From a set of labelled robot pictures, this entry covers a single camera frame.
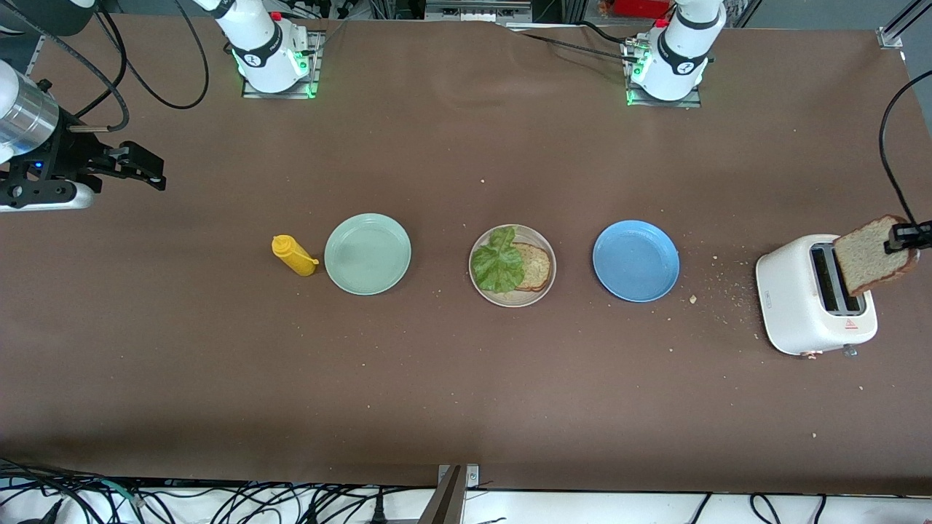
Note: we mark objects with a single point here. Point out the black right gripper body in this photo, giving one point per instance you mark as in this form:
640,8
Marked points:
64,153

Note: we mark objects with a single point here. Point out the brown bread slice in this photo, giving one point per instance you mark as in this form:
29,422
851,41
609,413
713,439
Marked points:
537,268
863,258

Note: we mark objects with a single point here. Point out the yellow mustard squeeze bottle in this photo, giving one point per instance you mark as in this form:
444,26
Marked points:
295,255

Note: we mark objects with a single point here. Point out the green lettuce leaf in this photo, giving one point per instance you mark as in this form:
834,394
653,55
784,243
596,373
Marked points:
499,266

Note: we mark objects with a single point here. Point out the pale green plate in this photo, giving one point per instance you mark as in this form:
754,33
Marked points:
368,255

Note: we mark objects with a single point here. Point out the blue plate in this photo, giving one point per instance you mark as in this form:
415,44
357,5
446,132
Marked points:
636,262

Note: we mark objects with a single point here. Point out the beige plate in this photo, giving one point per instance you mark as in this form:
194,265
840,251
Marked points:
510,300

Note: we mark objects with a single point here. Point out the white toaster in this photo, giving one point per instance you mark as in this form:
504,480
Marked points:
783,306

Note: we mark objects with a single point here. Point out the aluminium corner profile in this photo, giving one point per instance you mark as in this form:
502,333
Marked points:
890,36

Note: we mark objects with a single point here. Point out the red box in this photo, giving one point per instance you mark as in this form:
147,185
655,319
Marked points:
641,7

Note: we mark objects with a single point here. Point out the grey metal box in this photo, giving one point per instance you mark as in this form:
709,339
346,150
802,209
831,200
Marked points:
477,11

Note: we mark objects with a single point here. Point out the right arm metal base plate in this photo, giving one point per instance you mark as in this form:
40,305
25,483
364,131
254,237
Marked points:
316,73

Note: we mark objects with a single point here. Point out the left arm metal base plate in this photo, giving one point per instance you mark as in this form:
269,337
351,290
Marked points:
693,103

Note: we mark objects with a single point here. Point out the aluminium profile with bracket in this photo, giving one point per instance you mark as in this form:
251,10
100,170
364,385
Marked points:
445,502

